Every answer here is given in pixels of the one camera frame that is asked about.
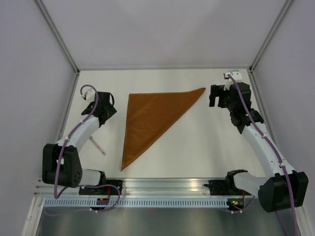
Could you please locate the white plastic knife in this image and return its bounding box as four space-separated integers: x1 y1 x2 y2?
89 136 106 156

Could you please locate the orange-brown cloth napkin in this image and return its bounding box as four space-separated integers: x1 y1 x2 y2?
121 88 206 170

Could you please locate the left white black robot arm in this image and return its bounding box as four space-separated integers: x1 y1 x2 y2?
42 92 117 195

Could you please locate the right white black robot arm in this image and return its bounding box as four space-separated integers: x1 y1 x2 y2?
209 82 309 212

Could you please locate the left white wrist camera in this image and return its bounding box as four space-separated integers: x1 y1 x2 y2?
81 88 95 101

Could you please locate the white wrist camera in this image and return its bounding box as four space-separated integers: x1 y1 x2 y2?
81 88 95 101
223 69 243 90

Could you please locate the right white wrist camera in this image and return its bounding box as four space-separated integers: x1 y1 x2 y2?
223 69 243 90

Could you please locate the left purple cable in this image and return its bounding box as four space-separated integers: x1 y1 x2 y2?
53 85 100 200

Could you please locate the right aluminium frame post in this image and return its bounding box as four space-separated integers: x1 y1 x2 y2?
249 0 295 73

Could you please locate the aluminium frame post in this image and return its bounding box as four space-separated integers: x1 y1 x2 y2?
249 0 295 73
33 0 80 75

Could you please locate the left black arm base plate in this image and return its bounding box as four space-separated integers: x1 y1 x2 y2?
79 179 123 196

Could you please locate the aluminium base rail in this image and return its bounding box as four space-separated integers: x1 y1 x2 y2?
34 177 256 196

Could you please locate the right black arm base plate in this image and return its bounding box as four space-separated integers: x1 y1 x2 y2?
208 179 237 196

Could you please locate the left aluminium frame post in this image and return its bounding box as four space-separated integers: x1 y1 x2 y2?
33 0 80 75

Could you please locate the white slotted cable duct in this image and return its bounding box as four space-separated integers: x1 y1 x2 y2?
44 197 228 208

